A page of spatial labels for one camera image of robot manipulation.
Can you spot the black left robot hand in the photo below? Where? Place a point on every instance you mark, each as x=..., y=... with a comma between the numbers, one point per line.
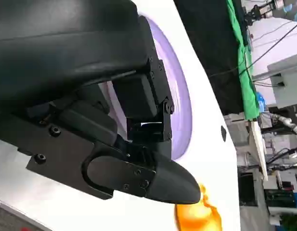
x=54, y=60

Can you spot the blue bag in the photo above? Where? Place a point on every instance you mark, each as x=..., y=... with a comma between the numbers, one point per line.
x=262, y=102

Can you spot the lilac plate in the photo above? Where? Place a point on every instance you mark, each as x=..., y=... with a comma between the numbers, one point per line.
x=180, y=96

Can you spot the black table marker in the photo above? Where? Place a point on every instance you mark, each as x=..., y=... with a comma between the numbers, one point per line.
x=223, y=133

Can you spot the green cloth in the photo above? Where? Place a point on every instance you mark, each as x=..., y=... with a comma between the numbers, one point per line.
x=249, y=96

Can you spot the black box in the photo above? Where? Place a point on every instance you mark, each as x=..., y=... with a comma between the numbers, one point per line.
x=247, y=190

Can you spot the black cloth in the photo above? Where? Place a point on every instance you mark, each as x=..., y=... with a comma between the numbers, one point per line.
x=210, y=36

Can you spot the grey machine box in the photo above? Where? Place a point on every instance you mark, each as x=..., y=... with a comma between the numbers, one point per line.
x=290, y=84

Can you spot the white board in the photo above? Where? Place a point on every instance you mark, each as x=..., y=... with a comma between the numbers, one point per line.
x=257, y=144

